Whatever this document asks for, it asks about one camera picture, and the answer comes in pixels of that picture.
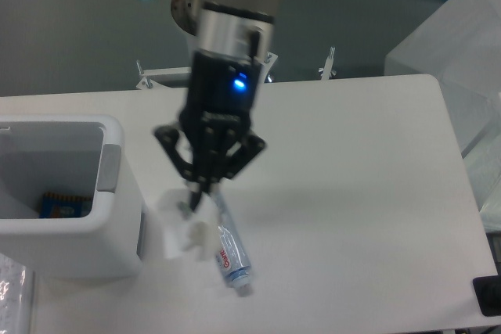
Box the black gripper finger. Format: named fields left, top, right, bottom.
left=199, top=130, right=266, bottom=197
left=153, top=124, right=202, bottom=213

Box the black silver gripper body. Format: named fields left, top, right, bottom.
left=179, top=2, right=275, bottom=146

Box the crushed clear plastic bottle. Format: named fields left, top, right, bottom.
left=211, top=192, right=252, bottom=296

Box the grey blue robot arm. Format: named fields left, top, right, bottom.
left=154, top=0, right=281, bottom=210

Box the white trash can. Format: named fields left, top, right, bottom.
left=1, top=114, right=144, bottom=278

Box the metal table clamp screw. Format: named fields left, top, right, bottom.
left=318, top=46, right=337, bottom=81

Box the blue snack wrapper in bin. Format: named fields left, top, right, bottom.
left=39, top=192, right=93, bottom=219

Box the clear plastic sheet bottom left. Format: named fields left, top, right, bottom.
left=1, top=254, right=34, bottom=333

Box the translucent plastic covered box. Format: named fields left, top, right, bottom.
left=384, top=0, right=500, bottom=233

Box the black device at table edge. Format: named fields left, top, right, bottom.
left=473, top=275, right=501, bottom=317

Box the white pedestal foot frame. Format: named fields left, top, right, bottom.
left=135, top=52, right=279, bottom=90

